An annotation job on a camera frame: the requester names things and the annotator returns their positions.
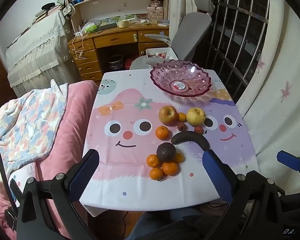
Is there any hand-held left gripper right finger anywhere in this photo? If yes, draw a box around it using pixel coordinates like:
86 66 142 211
202 149 284 240

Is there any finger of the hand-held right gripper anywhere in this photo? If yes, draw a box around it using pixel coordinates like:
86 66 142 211
276 150 300 173

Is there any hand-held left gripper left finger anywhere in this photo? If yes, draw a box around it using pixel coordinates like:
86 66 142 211
16 149 100 240

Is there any dark purple avocado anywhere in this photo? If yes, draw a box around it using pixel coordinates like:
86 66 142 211
156 142 176 162

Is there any yellow pear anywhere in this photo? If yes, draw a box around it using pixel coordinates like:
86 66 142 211
185 107 206 126

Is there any red yellow apple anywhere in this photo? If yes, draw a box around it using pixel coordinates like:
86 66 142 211
158 105 178 125

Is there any pink glass fruit bowl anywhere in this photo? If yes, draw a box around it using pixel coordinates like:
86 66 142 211
149 59 212 98

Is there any cartoon printed tablecloth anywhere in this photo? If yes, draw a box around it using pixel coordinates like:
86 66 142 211
79 69 260 212

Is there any pink quilt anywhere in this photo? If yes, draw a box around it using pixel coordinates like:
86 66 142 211
0 80 99 240

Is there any white flower print curtain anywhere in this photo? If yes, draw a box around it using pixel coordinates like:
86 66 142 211
236 0 300 200

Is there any floral pastel blanket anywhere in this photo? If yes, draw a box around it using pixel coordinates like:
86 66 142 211
0 79 68 188

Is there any black trash bin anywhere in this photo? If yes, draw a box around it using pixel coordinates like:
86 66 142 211
107 54 124 70

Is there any red plastic bag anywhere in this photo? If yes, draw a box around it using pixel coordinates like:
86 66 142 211
124 54 138 70

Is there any white lace cover cloth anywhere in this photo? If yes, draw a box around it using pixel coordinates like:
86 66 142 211
5 11 74 90

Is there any wooden desk with drawers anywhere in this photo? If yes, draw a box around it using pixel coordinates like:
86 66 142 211
68 21 170 82

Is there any white storage box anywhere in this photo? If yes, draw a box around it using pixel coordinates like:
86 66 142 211
145 47 178 62

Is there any metal window grille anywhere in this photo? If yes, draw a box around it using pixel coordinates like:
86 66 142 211
205 0 270 103

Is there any grey office chair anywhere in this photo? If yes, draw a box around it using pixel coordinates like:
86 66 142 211
129 0 214 70

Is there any stack of books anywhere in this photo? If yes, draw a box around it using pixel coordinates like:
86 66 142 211
31 4 64 25

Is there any wooden bookshelf hutch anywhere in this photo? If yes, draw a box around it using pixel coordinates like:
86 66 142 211
64 0 169 30

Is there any patterned cardboard box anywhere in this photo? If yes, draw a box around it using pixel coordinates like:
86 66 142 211
147 6 163 22

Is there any white narrow curtain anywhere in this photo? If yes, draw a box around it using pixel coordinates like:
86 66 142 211
169 0 199 48

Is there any white charger cable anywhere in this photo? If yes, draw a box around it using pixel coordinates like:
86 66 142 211
70 34 87 60

